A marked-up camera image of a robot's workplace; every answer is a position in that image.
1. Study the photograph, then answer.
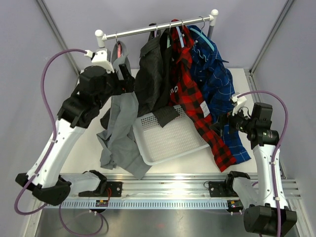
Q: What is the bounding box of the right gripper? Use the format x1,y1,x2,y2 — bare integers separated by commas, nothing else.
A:
209,103,256,137

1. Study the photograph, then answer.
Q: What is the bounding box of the black pinstripe shirt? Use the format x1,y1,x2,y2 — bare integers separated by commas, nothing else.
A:
100,23,180,129

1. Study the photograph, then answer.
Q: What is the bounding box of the pink hanger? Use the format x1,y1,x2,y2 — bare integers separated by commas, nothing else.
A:
117,41,122,58

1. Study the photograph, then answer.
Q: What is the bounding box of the grey shirt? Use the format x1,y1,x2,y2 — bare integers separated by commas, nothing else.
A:
96,41,153,180

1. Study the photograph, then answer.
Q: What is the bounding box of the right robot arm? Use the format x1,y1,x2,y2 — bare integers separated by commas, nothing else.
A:
208,103,297,237

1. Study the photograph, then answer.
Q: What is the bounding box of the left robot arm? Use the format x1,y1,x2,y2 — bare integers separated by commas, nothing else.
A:
15,64,134,206

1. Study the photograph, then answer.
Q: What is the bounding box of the red black plaid shirt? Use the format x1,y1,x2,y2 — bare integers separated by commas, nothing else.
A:
169,26,236,172

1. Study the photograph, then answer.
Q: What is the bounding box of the black plain shirt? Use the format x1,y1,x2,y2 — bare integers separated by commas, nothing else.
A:
154,29,173,110

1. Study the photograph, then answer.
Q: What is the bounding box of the blue plaid shirt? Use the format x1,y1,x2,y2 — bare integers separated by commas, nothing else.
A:
188,25,251,165

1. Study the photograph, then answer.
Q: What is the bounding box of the mint green hanger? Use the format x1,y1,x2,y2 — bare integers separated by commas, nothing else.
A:
166,24,172,48

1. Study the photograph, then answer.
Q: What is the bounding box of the light blue hanger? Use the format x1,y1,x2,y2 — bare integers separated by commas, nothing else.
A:
176,20,185,48

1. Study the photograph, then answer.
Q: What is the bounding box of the teal hanger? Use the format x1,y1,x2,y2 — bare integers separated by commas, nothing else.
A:
189,16,214,51

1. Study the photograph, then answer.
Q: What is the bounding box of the white plastic basket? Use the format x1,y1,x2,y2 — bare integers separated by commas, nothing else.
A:
132,105,209,166

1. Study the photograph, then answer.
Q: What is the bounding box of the clothes rack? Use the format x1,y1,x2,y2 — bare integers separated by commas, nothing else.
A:
94,9,219,48

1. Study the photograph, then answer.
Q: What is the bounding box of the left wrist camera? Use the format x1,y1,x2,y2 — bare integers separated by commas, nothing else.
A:
84,48,115,73

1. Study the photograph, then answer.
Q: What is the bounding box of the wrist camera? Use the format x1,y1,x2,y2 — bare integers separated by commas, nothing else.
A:
230,93,247,116
84,48,115,73

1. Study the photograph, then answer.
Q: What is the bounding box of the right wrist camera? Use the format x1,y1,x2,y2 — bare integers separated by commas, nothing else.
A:
230,93,247,116

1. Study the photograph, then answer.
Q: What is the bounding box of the aluminium rail base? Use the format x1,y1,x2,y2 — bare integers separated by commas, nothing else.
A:
33,172,302,210

